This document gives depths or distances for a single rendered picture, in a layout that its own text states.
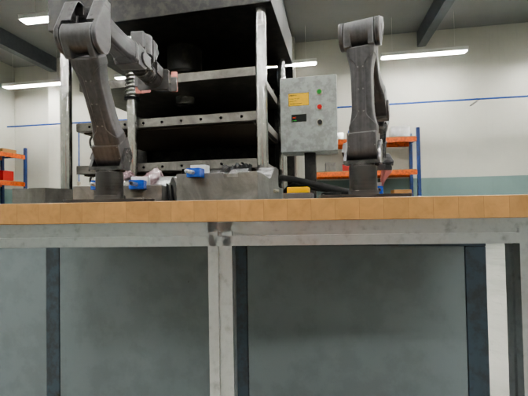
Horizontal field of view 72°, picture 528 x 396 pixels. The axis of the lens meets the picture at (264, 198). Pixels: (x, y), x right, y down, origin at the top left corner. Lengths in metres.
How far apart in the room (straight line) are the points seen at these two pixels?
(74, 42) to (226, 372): 0.72
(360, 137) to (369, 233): 0.26
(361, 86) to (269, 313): 0.66
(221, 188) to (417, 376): 0.75
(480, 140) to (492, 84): 1.13
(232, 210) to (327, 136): 1.36
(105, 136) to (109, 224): 0.26
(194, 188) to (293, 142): 0.94
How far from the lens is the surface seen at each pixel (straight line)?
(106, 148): 0.94
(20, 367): 1.58
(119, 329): 1.30
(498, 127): 8.66
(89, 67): 0.90
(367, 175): 0.84
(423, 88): 8.41
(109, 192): 0.92
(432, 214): 0.69
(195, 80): 2.17
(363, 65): 0.90
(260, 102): 1.91
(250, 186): 1.09
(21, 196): 1.69
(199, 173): 1.11
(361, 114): 0.88
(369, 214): 0.66
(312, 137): 1.96
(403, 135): 7.57
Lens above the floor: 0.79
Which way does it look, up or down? 1 degrees up
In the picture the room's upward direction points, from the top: 1 degrees counter-clockwise
